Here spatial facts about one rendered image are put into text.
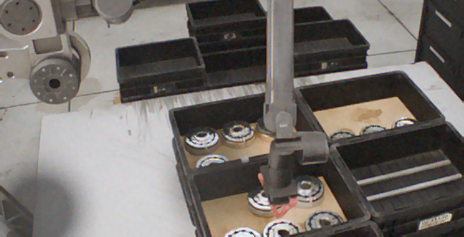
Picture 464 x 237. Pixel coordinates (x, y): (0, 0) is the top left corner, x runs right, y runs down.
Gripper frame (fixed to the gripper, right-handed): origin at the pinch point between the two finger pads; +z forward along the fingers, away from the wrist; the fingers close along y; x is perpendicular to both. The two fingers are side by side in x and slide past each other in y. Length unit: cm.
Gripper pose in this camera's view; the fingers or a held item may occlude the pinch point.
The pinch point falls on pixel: (275, 205)
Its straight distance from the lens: 139.6
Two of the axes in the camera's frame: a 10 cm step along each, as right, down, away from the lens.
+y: -2.7, -6.4, 7.2
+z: -0.7, 7.6, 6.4
